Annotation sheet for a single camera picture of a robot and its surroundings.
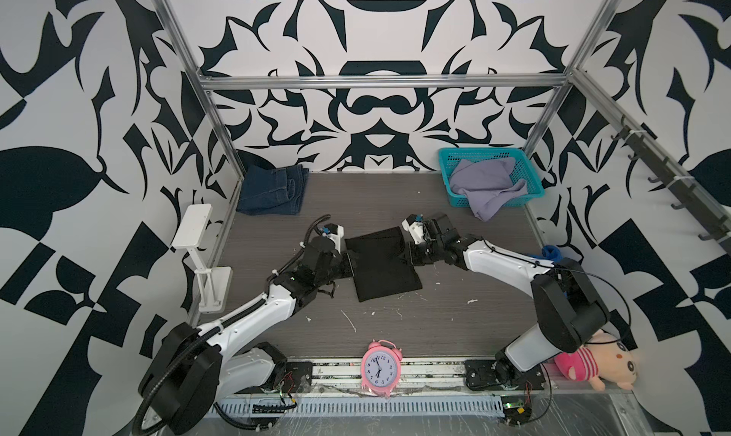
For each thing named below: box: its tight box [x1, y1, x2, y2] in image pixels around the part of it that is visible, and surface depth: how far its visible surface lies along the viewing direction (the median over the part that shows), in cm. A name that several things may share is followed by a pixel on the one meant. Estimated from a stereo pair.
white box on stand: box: [171, 203, 234, 314], surface depth 82 cm
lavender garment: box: [449, 157, 529, 221], surface depth 117 cm
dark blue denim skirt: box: [236, 163, 310, 216], surface depth 110 cm
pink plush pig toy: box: [553, 332, 638, 392], surface depth 72 cm
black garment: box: [344, 226, 423, 303], surface depth 91 cm
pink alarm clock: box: [361, 339, 403, 398], surface depth 75 cm
